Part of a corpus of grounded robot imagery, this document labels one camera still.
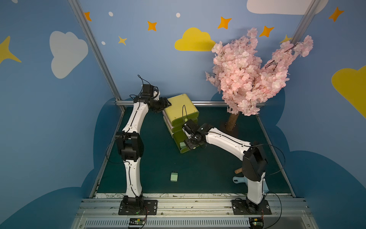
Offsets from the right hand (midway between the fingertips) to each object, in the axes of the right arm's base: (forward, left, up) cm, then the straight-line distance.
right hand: (192, 141), depth 89 cm
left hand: (+21, +18, +11) cm, 30 cm away
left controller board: (-43, +27, -11) cm, 52 cm away
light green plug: (-20, +10, -9) cm, 24 cm away
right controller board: (-39, -35, -13) cm, 54 cm away
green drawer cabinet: (+11, +11, +12) cm, 19 cm away
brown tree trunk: (+18, -27, 0) cm, 33 cm away
